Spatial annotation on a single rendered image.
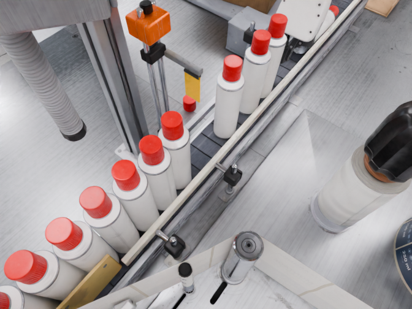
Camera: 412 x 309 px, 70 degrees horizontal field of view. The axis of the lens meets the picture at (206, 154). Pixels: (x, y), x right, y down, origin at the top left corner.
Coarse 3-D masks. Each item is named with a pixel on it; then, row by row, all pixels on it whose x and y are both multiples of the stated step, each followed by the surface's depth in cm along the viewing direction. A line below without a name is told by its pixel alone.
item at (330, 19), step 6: (330, 6) 87; (336, 6) 86; (330, 12) 84; (336, 12) 86; (330, 18) 83; (324, 24) 82; (330, 24) 84; (324, 30) 82; (318, 36) 81; (294, 48) 82; (300, 48) 81; (306, 48) 79
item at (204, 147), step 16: (336, 0) 95; (352, 0) 95; (336, 16) 91; (320, 48) 83; (288, 64) 80; (208, 128) 68; (192, 144) 66; (208, 144) 66; (192, 160) 64; (208, 160) 64; (192, 176) 62; (208, 176) 62; (112, 288) 53
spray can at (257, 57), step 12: (264, 36) 54; (252, 48) 56; (264, 48) 55; (252, 60) 57; (264, 60) 57; (252, 72) 59; (264, 72) 60; (252, 84) 62; (252, 96) 65; (240, 108) 69; (252, 108) 68
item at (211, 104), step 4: (212, 100) 62; (208, 104) 61; (212, 104) 61; (204, 108) 61; (208, 108) 61; (212, 108) 62; (200, 112) 60; (204, 112) 60; (208, 112) 62; (196, 116) 60; (200, 116) 60; (204, 116) 61; (192, 120) 59; (196, 120) 59; (200, 120) 61; (188, 124) 59; (192, 124) 59; (196, 124) 60; (188, 128) 58; (192, 128) 59; (92, 228) 49
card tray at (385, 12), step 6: (372, 0) 104; (378, 0) 104; (384, 0) 104; (390, 0) 104; (396, 0) 98; (366, 6) 102; (372, 6) 102; (378, 6) 102; (384, 6) 102; (390, 6) 102; (378, 12) 100; (384, 12) 100
